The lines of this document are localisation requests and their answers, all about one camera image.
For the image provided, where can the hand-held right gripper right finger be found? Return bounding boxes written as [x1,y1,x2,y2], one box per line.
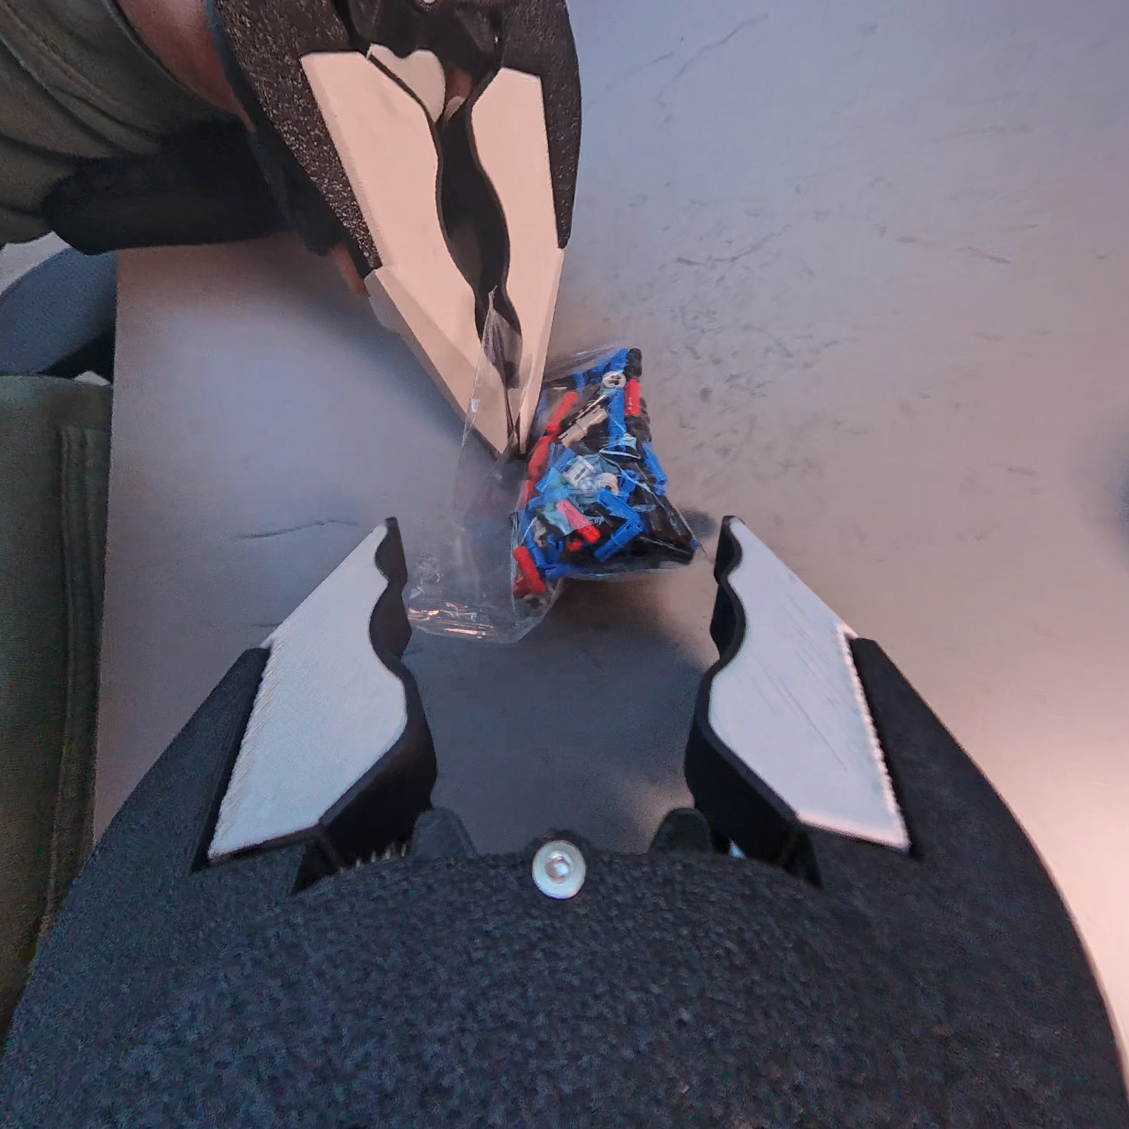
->
[683,517,913,872]

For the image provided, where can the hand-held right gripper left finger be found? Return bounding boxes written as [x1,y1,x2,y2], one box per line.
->
[208,518,438,868]

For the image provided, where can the small bag of toy pins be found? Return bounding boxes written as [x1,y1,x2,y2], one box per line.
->
[403,302,700,646]

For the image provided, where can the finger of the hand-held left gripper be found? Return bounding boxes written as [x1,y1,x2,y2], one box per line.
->
[303,49,518,454]
[467,73,567,444]

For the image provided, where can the person's left forearm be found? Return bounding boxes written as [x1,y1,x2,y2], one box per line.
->
[0,0,199,245]

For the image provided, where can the person's left hand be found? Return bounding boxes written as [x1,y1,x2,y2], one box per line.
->
[116,0,249,122]

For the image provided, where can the person's torso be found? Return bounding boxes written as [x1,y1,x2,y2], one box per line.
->
[0,376,118,1042]

